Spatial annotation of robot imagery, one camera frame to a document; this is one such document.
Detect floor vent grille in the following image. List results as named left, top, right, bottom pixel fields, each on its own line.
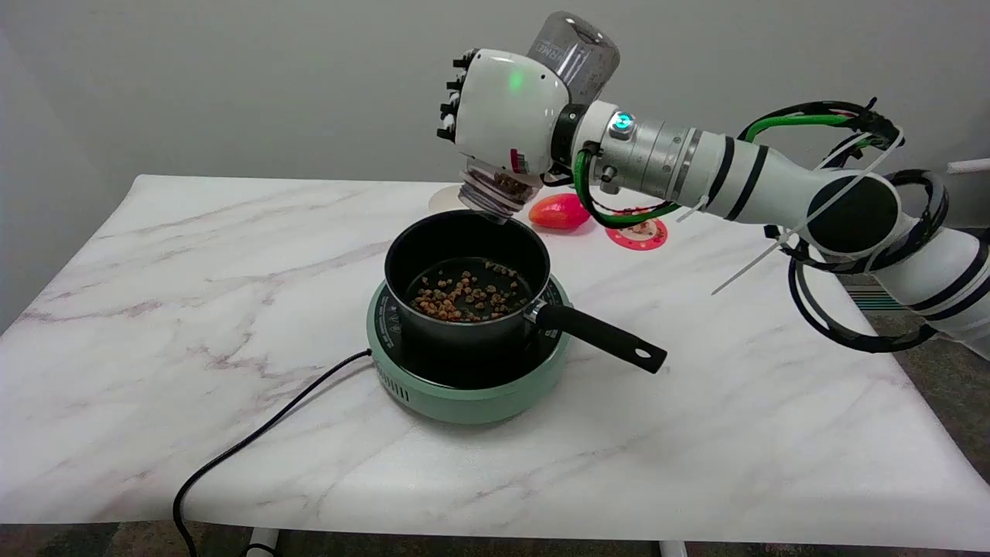
left=843, top=286, right=890, bottom=312

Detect white round lid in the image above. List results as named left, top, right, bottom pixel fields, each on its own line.
left=428, top=184, right=468, bottom=216

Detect red mango fruit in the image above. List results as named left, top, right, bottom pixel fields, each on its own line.
left=528, top=193, right=592, bottom=231

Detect clear plastic bottle with kibble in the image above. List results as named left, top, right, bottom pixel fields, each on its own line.
left=458, top=11, right=621, bottom=226

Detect black saucepan with handle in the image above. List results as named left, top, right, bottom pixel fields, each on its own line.
left=384, top=210, right=667, bottom=375

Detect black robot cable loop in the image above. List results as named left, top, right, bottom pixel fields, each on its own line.
left=739, top=98, right=951, bottom=354

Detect green robot cable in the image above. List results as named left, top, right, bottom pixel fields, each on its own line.
left=572, top=113, right=852, bottom=230

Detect green round induction cooker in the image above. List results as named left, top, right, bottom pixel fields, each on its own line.
left=367, top=272, right=574, bottom=425

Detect black power cable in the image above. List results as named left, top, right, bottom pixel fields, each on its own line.
left=172, top=349, right=374, bottom=557

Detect pink coaster with small figures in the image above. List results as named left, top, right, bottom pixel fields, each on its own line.
left=605, top=217, right=668, bottom=252

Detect white zip tie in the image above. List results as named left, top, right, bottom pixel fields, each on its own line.
left=677, top=128, right=906, bottom=296

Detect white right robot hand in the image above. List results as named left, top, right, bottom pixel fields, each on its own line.
left=437, top=49, right=572, bottom=189

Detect brown kibble pieces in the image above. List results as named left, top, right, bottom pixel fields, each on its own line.
left=412, top=261, right=531, bottom=323

